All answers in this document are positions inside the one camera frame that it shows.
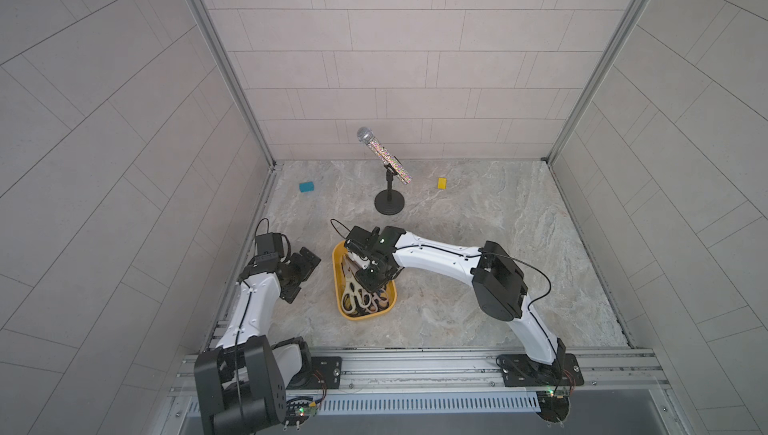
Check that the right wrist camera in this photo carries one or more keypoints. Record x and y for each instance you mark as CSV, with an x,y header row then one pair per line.
x,y
362,242

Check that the aluminium corner post left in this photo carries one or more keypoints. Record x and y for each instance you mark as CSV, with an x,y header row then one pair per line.
x,y
223,62

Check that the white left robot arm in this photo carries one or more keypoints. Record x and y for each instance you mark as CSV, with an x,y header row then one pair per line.
x,y
241,383

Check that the yellow storage box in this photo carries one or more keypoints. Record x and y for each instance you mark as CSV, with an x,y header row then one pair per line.
x,y
339,254

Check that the aluminium corner post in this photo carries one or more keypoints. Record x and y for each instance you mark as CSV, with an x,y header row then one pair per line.
x,y
223,62
628,21

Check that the large black scissors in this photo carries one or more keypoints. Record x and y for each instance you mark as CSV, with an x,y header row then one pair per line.
x,y
348,268

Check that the black microphone stand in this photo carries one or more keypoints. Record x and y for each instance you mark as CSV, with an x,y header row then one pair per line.
x,y
389,202

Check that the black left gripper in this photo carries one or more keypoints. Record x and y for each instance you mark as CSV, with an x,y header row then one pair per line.
x,y
304,267

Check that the right circuit board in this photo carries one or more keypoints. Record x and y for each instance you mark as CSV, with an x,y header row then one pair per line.
x,y
553,408

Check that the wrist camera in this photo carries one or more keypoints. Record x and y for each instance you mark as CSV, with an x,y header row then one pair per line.
x,y
269,245
362,242

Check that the black handled scissors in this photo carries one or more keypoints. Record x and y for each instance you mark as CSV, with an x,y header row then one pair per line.
x,y
364,312

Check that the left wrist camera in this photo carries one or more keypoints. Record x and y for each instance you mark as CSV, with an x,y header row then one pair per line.
x,y
269,245

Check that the aluminium corner post right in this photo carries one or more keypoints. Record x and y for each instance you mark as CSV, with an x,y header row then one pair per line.
x,y
628,21

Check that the glitter microphone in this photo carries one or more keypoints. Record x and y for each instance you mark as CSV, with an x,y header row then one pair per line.
x,y
367,138

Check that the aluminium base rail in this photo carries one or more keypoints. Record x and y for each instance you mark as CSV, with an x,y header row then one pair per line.
x,y
365,370

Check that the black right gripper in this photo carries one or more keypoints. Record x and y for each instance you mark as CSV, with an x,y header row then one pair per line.
x,y
374,269

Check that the left circuit board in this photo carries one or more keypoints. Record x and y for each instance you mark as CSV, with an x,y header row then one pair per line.
x,y
299,410

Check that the cream handled scissors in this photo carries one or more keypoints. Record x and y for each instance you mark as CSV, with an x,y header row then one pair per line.
x,y
353,296

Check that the circuit board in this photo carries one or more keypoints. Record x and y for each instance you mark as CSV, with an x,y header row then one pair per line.
x,y
553,408
299,410

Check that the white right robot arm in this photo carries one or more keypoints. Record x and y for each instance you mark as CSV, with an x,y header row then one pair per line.
x,y
495,277

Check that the white vent grille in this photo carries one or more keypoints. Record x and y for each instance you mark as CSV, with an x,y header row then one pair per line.
x,y
430,403

